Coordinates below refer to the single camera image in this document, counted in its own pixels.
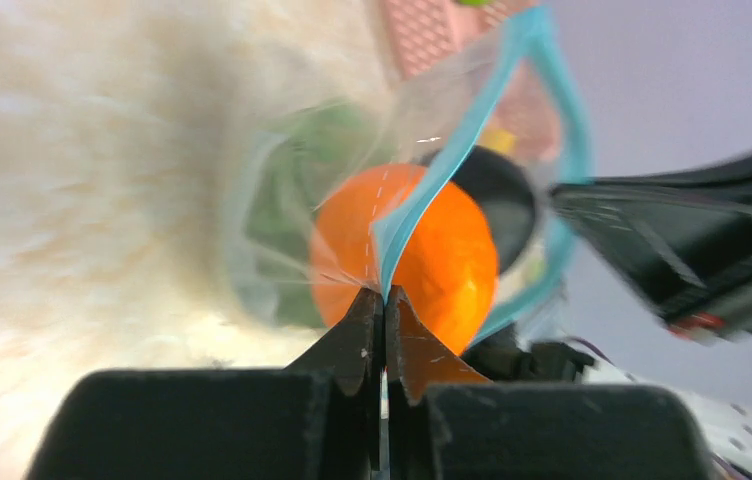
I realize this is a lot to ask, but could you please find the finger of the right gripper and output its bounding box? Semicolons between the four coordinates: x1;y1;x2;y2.
551;154;752;342

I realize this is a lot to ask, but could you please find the clear zip top bag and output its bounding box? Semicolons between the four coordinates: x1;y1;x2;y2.
224;3;592;347

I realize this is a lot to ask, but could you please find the yellow banana piece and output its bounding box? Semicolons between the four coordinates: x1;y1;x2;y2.
477;128;516;156

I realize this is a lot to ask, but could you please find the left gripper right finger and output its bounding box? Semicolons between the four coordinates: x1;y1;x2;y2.
385;286;489;479

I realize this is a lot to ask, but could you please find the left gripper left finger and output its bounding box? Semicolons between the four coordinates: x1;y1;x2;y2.
286;288;384;479

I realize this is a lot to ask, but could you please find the orange tangerine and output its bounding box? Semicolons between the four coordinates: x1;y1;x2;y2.
309;164;499;354

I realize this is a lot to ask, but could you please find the green lettuce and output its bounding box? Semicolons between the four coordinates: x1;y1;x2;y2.
233;101;375;327

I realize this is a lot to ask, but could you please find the dark purple eggplant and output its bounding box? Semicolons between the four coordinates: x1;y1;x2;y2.
436;145;539;275

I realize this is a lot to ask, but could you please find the pink plastic basket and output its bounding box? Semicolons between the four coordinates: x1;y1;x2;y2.
379;0;563;164

